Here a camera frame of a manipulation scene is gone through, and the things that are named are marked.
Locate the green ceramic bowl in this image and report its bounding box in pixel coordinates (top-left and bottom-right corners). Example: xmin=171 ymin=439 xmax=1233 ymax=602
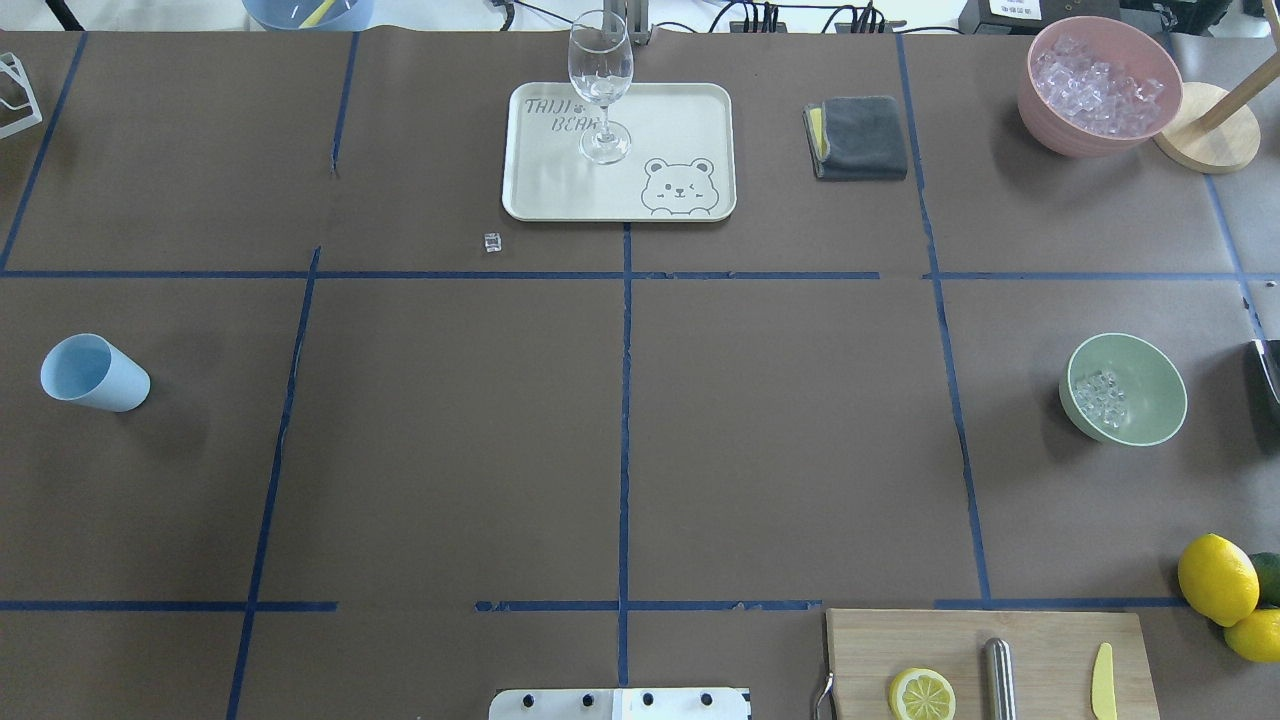
xmin=1059 ymin=332 xmax=1188 ymax=448

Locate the light blue plastic cup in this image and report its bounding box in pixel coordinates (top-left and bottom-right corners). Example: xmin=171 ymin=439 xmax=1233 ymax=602
xmin=40 ymin=333 xmax=151 ymax=413

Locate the blue bowl with fork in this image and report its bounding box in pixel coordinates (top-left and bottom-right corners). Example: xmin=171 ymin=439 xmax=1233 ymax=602
xmin=241 ymin=0 xmax=378 ymax=32

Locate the pink bowl with ice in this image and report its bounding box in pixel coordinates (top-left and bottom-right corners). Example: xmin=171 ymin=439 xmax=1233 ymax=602
xmin=1018 ymin=15 xmax=1183 ymax=158

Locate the cream bear tray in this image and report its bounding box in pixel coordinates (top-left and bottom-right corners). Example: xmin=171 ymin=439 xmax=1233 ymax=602
xmin=500 ymin=82 xmax=739 ymax=223

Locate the grey folded cloth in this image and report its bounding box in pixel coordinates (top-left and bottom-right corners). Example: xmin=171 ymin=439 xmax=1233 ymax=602
xmin=803 ymin=96 xmax=908 ymax=181

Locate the clear wine glass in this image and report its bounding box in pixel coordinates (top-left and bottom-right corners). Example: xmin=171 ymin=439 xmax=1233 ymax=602
xmin=567 ymin=9 xmax=634 ymax=165

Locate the half lemon slice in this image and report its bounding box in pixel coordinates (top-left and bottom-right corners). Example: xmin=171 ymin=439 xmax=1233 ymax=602
xmin=887 ymin=667 xmax=957 ymax=720

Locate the wooden cutting board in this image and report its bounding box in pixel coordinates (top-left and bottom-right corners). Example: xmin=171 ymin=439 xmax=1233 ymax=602
xmin=824 ymin=609 xmax=1164 ymax=720

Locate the yellow plastic knife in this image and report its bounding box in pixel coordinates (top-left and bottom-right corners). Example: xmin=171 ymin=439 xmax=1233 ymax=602
xmin=1091 ymin=642 xmax=1117 ymax=720

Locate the yellow lemon upper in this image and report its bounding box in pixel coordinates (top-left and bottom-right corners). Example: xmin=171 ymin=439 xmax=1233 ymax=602
xmin=1176 ymin=533 xmax=1260 ymax=628

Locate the yellow lemon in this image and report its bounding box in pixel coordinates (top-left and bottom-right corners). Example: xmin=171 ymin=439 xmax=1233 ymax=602
xmin=1176 ymin=533 xmax=1260 ymax=628
xmin=1222 ymin=609 xmax=1280 ymax=664

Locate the round wooden stand base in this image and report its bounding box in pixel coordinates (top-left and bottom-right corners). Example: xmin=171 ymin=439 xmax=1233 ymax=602
xmin=1155 ymin=53 xmax=1279 ymax=174

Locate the green lime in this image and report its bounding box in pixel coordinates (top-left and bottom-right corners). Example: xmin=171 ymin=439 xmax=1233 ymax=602
xmin=1248 ymin=552 xmax=1280 ymax=609

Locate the yellow lemon lower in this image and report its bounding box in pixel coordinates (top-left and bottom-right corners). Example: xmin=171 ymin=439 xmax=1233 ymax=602
xmin=1222 ymin=609 xmax=1280 ymax=664

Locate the white cup rack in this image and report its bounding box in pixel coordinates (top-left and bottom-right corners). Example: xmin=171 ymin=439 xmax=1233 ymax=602
xmin=1 ymin=53 xmax=44 ymax=138

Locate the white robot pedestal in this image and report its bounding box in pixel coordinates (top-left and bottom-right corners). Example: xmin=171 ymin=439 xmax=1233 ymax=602
xmin=488 ymin=687 xmax=753 ymax=719

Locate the steel knife handle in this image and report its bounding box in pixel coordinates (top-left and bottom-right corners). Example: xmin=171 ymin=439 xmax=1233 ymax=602
xmin=984 ymin=637 xmax=1018 ymax=719

